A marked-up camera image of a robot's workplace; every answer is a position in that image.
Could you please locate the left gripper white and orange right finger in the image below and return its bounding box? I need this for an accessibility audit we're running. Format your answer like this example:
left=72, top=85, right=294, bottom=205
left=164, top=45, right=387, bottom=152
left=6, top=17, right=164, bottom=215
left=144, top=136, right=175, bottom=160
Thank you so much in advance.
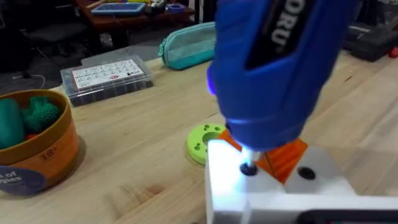
left=273, top=138, right=357, bottom=197

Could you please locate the black tool case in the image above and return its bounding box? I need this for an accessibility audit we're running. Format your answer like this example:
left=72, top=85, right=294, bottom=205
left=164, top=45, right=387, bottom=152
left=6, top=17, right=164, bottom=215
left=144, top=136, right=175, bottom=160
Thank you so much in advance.
left=341, top=21, right=398, bottom=62

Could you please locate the clear plastic parts box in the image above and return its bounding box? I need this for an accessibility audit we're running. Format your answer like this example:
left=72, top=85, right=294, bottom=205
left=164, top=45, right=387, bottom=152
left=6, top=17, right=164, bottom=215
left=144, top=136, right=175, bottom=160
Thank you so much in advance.
left=60, top=55, right=155, bottom=108

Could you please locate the blue electric screwdriver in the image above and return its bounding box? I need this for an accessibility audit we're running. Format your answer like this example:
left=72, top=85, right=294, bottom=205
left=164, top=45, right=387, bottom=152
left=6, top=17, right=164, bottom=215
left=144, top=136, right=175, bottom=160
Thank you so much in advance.
left=206, top=0, right=358, bottom=177

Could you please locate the left gripper white and orange left finger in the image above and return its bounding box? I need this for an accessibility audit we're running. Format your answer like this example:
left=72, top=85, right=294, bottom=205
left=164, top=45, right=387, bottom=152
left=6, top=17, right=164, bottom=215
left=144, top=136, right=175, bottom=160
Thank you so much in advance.
left=205, top=129, right=285, bottom=203

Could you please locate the teal zip pouch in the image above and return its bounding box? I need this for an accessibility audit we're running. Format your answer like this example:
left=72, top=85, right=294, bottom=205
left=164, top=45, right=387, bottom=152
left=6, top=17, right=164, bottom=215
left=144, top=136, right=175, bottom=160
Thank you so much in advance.
left=157, top=21, right=216, bottom=70

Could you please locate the blue flat tray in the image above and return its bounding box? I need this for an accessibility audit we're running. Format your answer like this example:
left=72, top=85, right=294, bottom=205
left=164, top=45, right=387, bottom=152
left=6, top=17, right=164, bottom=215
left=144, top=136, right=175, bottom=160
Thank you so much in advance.
left=91, top=2, right=146, bottom=17

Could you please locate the green disc with holes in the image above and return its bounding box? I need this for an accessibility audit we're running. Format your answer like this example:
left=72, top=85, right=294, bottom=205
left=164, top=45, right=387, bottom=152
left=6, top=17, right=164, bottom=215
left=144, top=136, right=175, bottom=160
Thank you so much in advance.
left=186, top=123, right=227, bottom=166

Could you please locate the white cable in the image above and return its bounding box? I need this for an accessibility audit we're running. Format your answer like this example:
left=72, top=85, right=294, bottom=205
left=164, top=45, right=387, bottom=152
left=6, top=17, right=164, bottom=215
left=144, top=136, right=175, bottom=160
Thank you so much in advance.
left=12, top=73, right=47, bottom=90

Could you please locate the orange tub with toys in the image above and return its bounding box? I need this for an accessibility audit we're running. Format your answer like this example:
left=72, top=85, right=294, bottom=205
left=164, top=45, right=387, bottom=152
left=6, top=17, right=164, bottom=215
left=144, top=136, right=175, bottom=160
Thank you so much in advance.
left=0, top=89, right=80, bottom=196

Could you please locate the brown wooden side table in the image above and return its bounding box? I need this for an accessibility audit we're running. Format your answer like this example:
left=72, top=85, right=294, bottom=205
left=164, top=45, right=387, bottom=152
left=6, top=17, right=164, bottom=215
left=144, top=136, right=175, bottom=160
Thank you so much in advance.
left=73, top=0, right=197, bottom=32

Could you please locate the purple round bowl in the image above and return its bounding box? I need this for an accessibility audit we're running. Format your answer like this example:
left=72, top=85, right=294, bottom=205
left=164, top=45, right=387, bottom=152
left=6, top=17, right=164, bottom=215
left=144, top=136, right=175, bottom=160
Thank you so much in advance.
left=165, top=2, right=187, bottom=14

